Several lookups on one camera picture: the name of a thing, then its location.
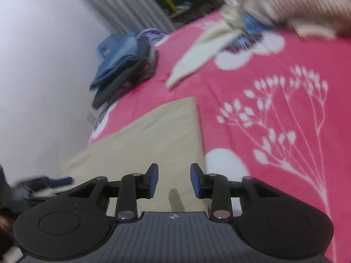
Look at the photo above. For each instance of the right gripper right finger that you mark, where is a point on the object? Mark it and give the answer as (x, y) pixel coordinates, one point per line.
(218, 189)

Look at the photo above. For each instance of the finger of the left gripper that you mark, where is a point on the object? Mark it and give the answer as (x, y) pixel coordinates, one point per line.
(61, 181)

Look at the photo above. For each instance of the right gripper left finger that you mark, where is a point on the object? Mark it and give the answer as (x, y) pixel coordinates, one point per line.
(129, 189)

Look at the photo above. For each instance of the beige khaki trousers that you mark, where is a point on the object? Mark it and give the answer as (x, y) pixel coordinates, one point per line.
(169, 136)

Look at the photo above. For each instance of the person's left hand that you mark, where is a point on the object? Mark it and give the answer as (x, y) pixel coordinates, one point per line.
(7, 219)

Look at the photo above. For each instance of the pink floral bed blanket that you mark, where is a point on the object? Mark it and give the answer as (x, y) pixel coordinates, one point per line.
(277, 109)

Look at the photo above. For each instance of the folded blue jeans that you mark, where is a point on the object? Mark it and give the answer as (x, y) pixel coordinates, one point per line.
(127, 52)

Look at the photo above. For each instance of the folded dark grey garment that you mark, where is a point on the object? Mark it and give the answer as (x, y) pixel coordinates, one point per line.
(134, 72)

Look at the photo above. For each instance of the blue water jug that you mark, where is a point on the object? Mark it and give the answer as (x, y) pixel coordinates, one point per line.
(109, 46)

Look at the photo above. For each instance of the cream white garment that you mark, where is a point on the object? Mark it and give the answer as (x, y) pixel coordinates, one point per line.
(206, 46)

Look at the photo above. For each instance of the lilac cloth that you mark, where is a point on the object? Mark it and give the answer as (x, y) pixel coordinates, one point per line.
(154, 35)

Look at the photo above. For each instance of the blue cloth in pile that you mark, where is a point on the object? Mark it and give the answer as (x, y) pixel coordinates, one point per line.
(253, 26)

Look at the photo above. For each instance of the grey curtain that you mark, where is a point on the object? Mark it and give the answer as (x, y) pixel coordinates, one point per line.
(124, 16)

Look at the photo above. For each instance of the pink white checkered garment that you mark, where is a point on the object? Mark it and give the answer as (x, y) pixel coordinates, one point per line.
(334, 14)

